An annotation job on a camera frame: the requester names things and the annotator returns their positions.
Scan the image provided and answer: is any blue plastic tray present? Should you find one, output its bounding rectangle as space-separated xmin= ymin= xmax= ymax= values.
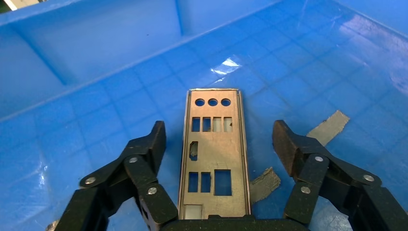
xmin=0 ymin=0 xmax=408 ymax=231

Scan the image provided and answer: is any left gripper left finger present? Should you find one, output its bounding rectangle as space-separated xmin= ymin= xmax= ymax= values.
xmin=53 ymin=120 xmax=179 ymax=231

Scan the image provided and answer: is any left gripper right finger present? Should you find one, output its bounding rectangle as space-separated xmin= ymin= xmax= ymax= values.
xmin=272 ymin=119 xmax=408 ymax=231

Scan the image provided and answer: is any grey tape strip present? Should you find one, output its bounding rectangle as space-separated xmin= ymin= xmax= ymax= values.
xmin=306 ymin=110 xmax=351 ymax=147
xmin=249 ymin=167 xmax=282 ymax=205

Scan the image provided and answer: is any clear tape patch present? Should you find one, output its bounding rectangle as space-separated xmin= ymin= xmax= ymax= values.
xmin=210 ymin=57 xmax=243 ymax=76

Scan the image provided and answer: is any metal IO shield plate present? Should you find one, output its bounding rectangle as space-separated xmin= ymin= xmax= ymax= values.
xmin=177 ymin=88 xmax=253 ymax=220

